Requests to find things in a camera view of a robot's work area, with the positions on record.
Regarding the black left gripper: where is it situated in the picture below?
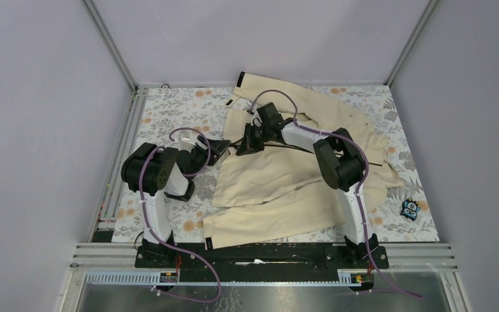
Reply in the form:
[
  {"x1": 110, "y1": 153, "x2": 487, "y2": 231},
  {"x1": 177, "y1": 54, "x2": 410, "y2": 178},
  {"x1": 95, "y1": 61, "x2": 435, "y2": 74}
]
[{"x1": 187, "y1": 135, "x2": 230, "y2": 180}]

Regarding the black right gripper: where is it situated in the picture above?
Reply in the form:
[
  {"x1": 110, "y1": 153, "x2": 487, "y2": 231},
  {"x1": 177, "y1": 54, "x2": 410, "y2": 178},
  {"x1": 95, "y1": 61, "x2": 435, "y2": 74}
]
[{"x1": 237, "y1": 123, "x2": 271, "y2": 157}]

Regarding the beige zip jacket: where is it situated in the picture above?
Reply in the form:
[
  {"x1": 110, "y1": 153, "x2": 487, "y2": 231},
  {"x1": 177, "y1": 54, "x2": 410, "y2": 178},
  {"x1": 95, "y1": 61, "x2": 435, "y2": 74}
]
[{"x1": 203, "y1": 73, "x2": 403, "y2": 248}]

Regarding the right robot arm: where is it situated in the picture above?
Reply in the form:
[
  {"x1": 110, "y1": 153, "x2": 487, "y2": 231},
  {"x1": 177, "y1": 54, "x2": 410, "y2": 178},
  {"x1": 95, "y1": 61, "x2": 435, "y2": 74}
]
[{"x1": 236, "y1": 103, "x2": 379, "y2": 268}]

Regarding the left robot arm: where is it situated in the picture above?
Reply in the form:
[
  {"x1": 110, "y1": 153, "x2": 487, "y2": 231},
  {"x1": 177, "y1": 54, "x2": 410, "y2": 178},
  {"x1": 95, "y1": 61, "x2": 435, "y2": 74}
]
[{"x1": 121, "y1": 135, "x2": 232, "y2": 267}]

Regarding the small blue black toy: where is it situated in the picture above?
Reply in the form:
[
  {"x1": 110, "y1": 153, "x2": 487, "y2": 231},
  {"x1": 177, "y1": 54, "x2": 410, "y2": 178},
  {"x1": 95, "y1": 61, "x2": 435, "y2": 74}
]
[{"x1": 400, "y1": 198, "x2": 420, "y2": 221}]

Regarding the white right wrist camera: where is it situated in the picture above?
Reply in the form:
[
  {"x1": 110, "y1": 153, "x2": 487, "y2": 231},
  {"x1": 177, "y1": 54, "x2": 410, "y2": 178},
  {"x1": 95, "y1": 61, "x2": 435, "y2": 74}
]
[{"x1": 246, "y1": 108, "x2": 259, "y2": 119}]

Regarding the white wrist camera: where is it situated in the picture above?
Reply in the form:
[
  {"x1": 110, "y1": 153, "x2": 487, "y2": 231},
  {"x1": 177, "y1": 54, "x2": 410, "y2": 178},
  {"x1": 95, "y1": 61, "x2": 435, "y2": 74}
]
[
  {"x1": 246, "y1": 108, "x2": 259, "y2": 119},
  {"x1": 178, "y1": 134, "x2": 197, "y2": 152}
]

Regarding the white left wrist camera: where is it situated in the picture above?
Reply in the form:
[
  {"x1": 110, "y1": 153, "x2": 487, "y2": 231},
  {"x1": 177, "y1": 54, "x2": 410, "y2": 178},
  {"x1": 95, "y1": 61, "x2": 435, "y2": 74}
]
[{"x1": 178, "y1": 134, "x2": 197, "y2": 152}]

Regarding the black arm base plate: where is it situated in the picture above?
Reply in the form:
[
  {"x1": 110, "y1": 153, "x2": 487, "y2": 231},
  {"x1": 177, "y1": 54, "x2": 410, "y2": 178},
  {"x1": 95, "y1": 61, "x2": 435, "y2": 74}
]
[{"x1": 134, "y1": 243, "x2": 389, "y2": 279}]

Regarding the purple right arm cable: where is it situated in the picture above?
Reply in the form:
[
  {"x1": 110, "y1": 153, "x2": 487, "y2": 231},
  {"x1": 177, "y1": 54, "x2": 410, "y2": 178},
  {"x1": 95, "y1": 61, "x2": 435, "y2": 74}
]
[{"x1": 247, "y1": 89, "x2": 425, "y2": 300}]

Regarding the grey slotted cable duct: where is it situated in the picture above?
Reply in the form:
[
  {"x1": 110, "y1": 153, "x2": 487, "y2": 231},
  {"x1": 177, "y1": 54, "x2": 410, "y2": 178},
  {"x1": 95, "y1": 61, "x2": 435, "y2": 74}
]
[{"x1": 85, "y1": 270, "x2": 364, "y2": 287}]

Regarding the aluminium frame left post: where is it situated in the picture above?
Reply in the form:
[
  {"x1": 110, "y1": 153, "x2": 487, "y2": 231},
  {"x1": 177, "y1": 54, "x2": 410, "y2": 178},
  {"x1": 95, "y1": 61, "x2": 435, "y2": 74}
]
[{"x1": 81, "y1": 0, "x2": 138, "y2": 93}]

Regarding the aluminium frame post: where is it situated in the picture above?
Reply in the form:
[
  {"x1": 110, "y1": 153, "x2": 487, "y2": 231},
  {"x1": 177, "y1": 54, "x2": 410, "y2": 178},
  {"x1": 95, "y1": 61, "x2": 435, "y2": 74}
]
[
  {"x1": 383, "y1": 0, "x2": 440, "y2": 88},
  {"x1": 81, "y1": 0, "x2": 138, "y2": 93}
]

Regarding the aluminium frame right post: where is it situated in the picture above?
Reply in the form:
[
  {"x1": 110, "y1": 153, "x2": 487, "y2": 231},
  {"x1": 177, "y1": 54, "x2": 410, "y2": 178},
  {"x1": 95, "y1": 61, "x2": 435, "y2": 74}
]
[{"x1": 383, "y1": 0, "x2": 440, "y2": 88}]

